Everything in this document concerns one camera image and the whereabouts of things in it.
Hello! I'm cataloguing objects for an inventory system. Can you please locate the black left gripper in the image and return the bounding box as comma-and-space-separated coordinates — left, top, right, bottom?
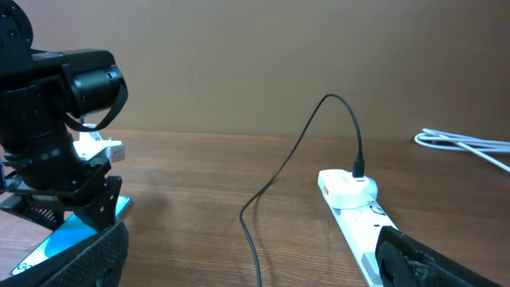
1, 49, 128, 231

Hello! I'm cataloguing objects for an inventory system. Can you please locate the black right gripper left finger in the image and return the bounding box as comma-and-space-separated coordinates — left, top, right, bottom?
1, 222, 129, 287

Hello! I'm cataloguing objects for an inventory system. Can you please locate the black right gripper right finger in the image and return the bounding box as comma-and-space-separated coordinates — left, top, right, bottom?
375, 226, 501, 287

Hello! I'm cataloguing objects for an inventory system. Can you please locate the cyan screen smartphone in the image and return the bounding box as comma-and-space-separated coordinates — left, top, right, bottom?
10, 195, 132, 277

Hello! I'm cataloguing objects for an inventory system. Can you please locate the black charging cable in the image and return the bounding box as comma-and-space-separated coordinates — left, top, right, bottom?
238, 93, 366, 287

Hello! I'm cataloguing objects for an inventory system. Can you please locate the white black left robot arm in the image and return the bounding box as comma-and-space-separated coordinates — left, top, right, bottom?
1, 1, 128, 230

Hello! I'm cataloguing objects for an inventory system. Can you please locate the white charger plug adapter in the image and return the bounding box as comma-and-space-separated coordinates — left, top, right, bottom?
318, 169, 379, 210

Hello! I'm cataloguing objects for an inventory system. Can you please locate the white power strip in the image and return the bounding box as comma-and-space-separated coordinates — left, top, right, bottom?
329, 199, 394, 287

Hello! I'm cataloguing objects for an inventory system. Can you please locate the white power strip cord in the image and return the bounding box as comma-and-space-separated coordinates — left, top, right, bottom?
414, 128, 510, 175

